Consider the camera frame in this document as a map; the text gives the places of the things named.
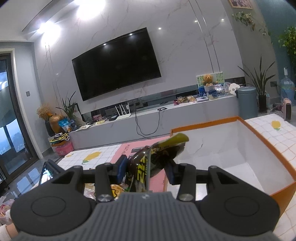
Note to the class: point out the orange cardboard box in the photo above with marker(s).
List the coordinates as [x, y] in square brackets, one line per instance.
[231, 152]

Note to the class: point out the black wall television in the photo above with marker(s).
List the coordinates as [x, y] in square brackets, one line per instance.
[118, 63]

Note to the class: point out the dark yellow snack packet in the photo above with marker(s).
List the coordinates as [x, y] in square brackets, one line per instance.
[158, 156]

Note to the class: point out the blue water jug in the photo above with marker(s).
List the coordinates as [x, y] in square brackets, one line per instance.
[287, 89]

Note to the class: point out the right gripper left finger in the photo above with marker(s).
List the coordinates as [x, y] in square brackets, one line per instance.
[107, 174]

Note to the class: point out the pink space heater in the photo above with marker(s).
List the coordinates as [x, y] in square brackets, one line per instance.
[287, 109]

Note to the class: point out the blue snack bag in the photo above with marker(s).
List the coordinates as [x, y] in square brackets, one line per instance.
[67, 125]

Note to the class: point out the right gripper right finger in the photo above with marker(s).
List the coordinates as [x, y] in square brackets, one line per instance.
[183, 175]

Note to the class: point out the white wifi router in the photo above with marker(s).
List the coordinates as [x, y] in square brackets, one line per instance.
[122, 113]

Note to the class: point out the pink restaurant table mat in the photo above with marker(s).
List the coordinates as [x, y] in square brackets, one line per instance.
[135, 152]

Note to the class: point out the blue-grey trash bin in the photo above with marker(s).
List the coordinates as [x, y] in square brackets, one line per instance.
[247, 102]

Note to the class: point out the tall potted plant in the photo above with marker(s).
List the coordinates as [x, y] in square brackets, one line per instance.
[259, 80]

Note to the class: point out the pink storage basket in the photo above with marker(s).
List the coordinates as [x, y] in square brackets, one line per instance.
[64, 149]

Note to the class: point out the green aloe plant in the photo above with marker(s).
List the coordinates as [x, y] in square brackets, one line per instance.
[68, 106]

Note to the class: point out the golden vase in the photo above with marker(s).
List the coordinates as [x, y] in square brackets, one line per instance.
[53, 120]

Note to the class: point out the brown teddy bear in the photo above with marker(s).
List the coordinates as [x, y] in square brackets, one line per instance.
[207, 80]

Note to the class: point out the hanging ivy plant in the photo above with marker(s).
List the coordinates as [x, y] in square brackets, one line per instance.
[287, 40]

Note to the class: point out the grey tv console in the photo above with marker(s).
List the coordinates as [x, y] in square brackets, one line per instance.
[153, 123]

